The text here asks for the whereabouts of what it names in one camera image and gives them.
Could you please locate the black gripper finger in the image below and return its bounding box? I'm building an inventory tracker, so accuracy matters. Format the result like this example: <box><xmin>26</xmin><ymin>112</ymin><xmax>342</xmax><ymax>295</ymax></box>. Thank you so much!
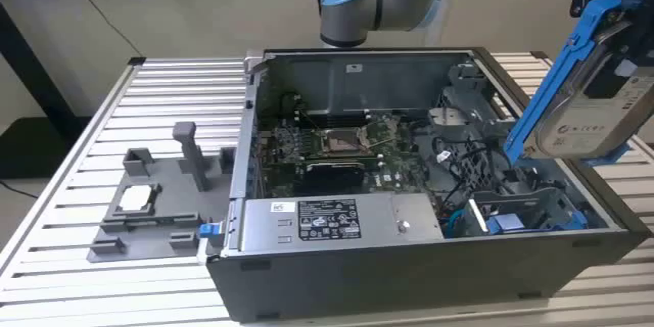
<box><xmin>585</xmin><ymin>45</ymin><xmax>639</xmax><ymax>99</ymax></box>

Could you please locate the thin black wall wire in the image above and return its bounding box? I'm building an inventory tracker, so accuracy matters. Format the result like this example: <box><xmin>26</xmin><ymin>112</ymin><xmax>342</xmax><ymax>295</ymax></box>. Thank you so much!
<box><xmin>50</xmin><ymin>0</ymin><xmax>146</xmax><ymax>60</ymax></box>

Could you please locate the grey parts rack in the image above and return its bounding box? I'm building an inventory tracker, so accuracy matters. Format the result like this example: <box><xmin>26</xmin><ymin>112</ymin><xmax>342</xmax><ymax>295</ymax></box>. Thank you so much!
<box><xmin>86</xmin><ymin>121</ymin><xmax>237</xmax><ymax>263</ymax></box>

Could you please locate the black desk leg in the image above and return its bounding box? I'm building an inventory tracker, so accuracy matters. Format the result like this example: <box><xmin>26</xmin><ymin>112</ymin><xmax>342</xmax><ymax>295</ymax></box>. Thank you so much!
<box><xmin>0</xmin><ymin>1</ymin><xmax>90</xmax><ymax>181</ymax></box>

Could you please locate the silver CPU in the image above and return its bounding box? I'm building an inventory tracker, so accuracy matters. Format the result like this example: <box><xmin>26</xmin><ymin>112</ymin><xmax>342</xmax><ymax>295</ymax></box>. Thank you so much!
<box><xmin>118</xmin><ymin>186</ymin><xmax>154</xmax><ymax>212</ymax></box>

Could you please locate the black graphics card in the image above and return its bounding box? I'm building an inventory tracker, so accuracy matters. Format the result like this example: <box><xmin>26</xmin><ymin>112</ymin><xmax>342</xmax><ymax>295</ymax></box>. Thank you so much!
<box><xmin>302</xmin><ymin>161</ymin><xmax>368</xmax><ymax>195</ymax></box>

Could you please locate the silver power supply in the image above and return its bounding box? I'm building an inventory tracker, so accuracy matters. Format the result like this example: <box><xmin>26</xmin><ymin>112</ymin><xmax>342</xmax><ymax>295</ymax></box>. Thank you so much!
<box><xmin>237</xmin><ymin>193</ymin><xmax>444</xmax><ymax>256</ymax></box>

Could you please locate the blue wire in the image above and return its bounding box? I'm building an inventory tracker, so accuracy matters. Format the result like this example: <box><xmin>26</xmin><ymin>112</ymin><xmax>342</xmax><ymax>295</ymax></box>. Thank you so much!
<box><xmin>441</xmin><ymin>207</ymin><xmax>464</xmax><ymax>237</ymax></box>

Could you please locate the green motherboard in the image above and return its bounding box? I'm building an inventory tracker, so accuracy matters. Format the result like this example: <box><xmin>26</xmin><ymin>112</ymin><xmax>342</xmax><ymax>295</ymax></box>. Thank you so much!
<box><xmin>257</xmin><ymin>111</ymin><xmax>447</xmax><ymax>200</ymax></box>

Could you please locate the black wire with white tag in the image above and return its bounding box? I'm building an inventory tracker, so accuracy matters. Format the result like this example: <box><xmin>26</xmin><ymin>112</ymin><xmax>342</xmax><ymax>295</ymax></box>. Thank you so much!
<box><xmin>431</xmin><ymin>131</ymin><xmax>495</xmax><ymax>206</ymax></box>

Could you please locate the black open PC case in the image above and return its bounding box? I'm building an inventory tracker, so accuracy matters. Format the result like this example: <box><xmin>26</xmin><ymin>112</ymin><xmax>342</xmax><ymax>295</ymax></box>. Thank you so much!
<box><xmin>196</xmin><ymin>46</ymin><xmax>654</xmax><ymax>323</ymax></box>

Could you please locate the CPU socket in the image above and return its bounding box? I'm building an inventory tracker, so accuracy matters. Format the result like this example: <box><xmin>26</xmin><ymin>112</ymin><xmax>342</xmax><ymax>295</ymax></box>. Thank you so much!
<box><xmin>313</xmin><ymin>127</ymin><xmax>374</xmax><ymax>159</ymax></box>

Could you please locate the black floor cable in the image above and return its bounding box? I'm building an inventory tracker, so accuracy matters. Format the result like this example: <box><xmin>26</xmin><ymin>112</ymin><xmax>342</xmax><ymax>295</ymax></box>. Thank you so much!
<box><xmin>0</xmin><ymin>180</ymin><xmax>39</xmax><ymax>199</ymax></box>

